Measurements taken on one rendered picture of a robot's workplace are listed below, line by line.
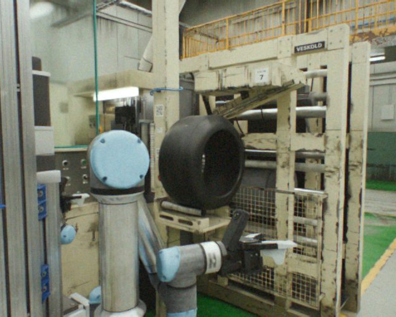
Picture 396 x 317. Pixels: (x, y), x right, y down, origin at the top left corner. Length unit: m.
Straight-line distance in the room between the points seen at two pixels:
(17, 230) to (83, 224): 1.31
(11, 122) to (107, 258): 0.40
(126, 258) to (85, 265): 1.57
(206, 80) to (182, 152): 0.68
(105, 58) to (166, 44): 10.65
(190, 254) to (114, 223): 0.21
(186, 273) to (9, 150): 0.51
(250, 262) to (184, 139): 1.03
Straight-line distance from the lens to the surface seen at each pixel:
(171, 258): 0.79
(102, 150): 0.66
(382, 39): 7.04
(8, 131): 0.89
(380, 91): 10.81
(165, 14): 2.26
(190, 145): 1.75
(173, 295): 0.83
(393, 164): 10.63
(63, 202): 1.64
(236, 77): 2.12
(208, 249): 0.83
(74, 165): 2.19
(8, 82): 0.90
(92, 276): 2.36
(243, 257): 0.88
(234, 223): 0.88
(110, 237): 0.73
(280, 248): 0.88
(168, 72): 2.18
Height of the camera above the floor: 1.36
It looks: 4 degrees down
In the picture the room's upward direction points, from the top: straight up
